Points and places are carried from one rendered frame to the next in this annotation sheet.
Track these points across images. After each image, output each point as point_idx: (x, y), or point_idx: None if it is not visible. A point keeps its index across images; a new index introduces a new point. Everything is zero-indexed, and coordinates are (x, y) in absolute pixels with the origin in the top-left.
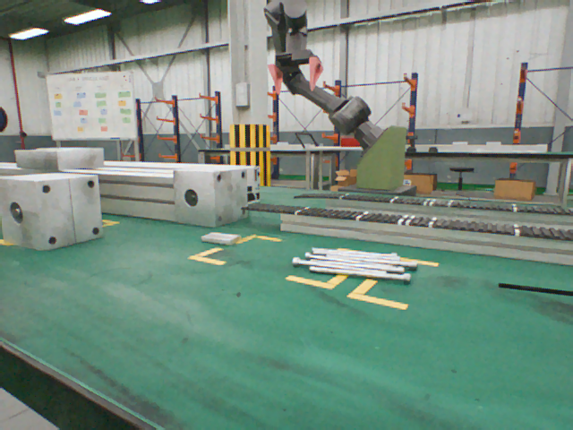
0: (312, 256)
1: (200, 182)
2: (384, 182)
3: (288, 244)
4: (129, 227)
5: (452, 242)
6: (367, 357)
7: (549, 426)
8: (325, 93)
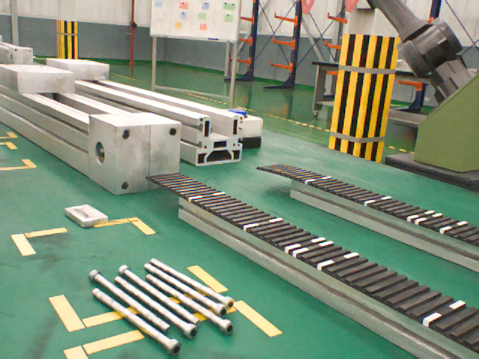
0: (125, 272)
1: (107, 136)
2: (453, 158)
3: (150, 241)
4: (35, 175)
5: (349, 301)
6: None
7: None
8: (404, 11)
